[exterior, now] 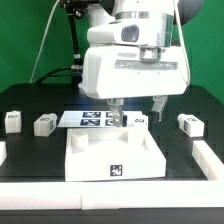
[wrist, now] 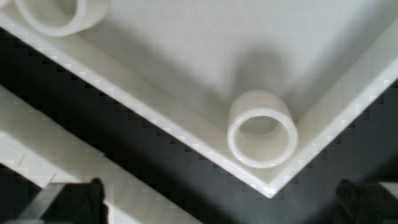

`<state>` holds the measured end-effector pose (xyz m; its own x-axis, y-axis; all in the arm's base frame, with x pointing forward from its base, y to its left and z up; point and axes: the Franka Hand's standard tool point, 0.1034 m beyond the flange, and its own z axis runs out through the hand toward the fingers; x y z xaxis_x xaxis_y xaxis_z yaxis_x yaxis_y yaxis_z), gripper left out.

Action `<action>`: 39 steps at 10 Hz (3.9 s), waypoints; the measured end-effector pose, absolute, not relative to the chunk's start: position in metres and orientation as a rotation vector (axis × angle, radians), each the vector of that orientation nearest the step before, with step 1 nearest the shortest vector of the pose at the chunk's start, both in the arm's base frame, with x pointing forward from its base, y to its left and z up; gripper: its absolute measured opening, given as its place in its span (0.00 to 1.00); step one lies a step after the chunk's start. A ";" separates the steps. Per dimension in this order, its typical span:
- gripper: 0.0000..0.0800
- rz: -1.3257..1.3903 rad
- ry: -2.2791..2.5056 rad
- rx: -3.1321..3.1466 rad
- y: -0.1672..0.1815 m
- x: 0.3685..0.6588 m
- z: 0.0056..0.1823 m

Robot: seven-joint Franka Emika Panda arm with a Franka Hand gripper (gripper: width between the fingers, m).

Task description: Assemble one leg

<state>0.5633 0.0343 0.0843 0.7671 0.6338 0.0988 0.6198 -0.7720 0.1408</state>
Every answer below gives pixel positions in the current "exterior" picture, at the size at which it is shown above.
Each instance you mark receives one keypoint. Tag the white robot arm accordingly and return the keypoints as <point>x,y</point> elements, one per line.
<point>155,19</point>

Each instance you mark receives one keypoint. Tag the white front fence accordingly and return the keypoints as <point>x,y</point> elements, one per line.
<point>111,195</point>

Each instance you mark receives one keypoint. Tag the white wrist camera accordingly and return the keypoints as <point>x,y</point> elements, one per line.
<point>113,33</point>

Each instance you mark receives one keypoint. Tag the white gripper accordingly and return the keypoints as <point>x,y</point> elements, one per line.
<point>118,72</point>

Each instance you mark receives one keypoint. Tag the white left fence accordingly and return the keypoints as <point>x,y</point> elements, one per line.
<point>3,153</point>

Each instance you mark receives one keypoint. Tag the tag marker sheet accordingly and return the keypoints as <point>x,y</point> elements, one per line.
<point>73,119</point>

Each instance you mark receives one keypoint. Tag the white square tabletop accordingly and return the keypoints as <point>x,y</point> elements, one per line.
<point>97,154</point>

